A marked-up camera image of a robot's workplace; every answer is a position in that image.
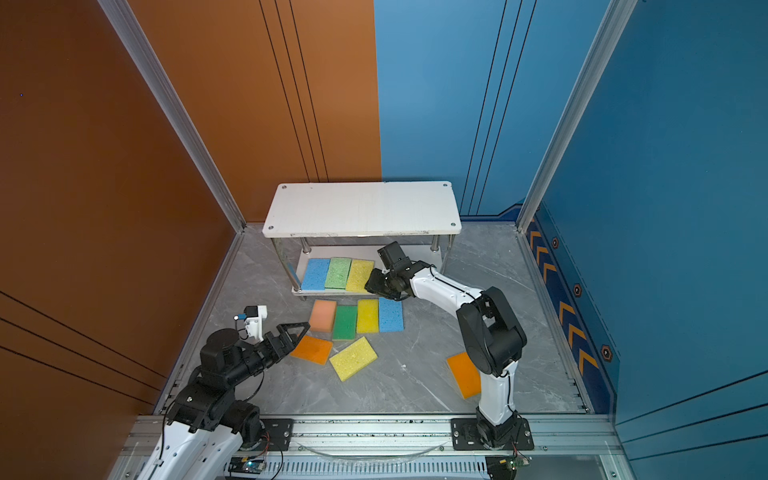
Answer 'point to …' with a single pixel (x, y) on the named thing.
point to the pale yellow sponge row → (359, 275)
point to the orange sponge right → (466, 374)
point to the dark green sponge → (345, 323)
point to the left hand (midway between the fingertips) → (304, 329)
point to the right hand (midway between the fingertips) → (367, 288)
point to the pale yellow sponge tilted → (353, 359)
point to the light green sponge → (337, 273)
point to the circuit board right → (504, 467)
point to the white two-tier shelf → (359, 209)
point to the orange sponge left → (314, 350)
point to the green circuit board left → (246, 464)
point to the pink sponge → (323, 317)
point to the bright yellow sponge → (367, 316)
